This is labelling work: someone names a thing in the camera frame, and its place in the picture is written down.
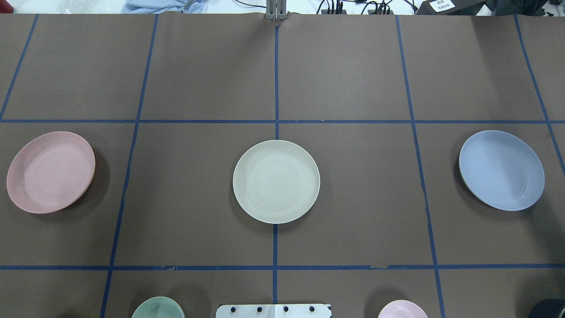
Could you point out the green bowl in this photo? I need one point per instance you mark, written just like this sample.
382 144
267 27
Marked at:
159 307

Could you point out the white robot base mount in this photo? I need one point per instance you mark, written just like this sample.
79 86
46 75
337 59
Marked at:
316 310

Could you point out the pink bowl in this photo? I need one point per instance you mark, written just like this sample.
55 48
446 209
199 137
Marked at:
402 309

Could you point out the blue plate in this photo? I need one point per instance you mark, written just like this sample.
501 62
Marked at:
501 170

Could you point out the dark blue pot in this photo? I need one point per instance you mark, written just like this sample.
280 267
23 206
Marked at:
548 308

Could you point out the grey metal bracket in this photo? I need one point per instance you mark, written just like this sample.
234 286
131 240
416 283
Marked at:
276 10

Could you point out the black box with label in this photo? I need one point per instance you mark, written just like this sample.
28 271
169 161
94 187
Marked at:
450 7

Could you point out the pink plate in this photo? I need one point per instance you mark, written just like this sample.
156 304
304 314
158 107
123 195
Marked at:
51 172

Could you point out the light blue cloth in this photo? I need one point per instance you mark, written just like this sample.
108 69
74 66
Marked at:
161 6

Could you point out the cream plate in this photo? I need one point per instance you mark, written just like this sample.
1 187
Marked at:
276 181

